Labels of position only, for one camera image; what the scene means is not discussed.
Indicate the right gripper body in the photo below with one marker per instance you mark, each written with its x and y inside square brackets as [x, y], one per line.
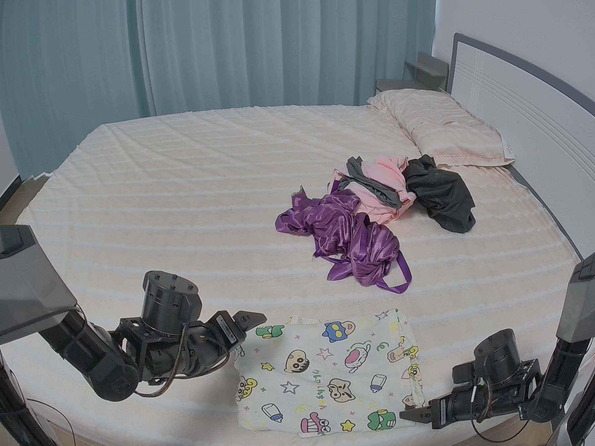
[453, 408]

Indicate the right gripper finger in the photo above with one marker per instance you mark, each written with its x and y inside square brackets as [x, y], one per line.
[418, 414]

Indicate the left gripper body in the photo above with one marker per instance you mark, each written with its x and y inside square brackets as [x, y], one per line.
[223, 335]

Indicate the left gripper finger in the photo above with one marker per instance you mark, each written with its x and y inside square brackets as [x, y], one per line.
[251, 319]

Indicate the white printed pyjama top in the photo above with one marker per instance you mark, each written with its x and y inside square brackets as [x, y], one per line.
[325, 374]

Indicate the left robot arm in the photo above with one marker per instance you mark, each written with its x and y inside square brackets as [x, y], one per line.
[93, 351]

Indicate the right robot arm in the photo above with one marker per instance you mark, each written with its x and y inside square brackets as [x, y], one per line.
[534, 388]

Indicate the bed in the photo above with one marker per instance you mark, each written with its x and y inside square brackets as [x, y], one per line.
[186, 193]

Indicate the purple satin garment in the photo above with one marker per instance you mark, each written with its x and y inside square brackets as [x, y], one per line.
[344, 230]

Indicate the pink and grey garment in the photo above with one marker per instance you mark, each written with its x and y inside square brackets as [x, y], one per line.
[381, 174]

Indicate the black garment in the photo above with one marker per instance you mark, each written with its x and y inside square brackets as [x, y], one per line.
[446, 198]

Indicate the pale pink pillow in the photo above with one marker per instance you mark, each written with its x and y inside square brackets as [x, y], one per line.
[446, 128]

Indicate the blue-green curtain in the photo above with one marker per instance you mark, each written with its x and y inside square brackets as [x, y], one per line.
[288, 35]
[69, 63]

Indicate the grey bedside table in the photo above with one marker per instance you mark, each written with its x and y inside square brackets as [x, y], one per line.
[418, 70]

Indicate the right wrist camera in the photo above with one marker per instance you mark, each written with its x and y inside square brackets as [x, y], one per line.
[463, 372]

